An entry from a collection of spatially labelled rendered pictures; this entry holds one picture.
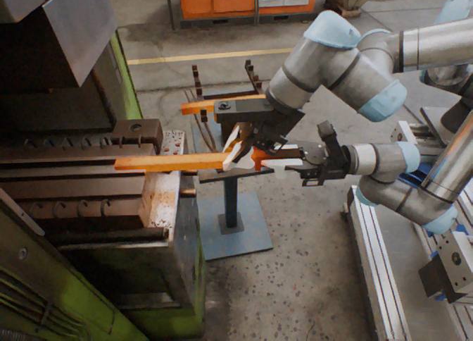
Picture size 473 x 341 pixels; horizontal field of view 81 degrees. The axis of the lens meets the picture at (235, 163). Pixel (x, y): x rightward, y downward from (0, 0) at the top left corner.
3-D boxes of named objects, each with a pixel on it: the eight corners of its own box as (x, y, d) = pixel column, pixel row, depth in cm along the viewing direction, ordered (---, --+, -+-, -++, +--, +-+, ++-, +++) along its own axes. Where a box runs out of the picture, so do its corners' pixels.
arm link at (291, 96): (285, 80, 45) (277, 57, 51) (269, 101, 48) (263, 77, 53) (319, 98, 48) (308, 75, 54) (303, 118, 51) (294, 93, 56)
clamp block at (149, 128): (164, 134, 83) (160, 117, 78) (160, 155, 77) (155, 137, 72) (123, 136, 82) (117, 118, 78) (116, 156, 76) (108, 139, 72)
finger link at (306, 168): (285, 175, 61) (324, 172, 62) (286, 170, 60) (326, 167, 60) (281, 160, 64) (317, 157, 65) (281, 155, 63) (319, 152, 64)
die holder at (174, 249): (198, 211, 117) (184, 129, 85) (194, 308, 91) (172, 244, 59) (64, 216, 115) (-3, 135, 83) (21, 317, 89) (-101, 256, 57)
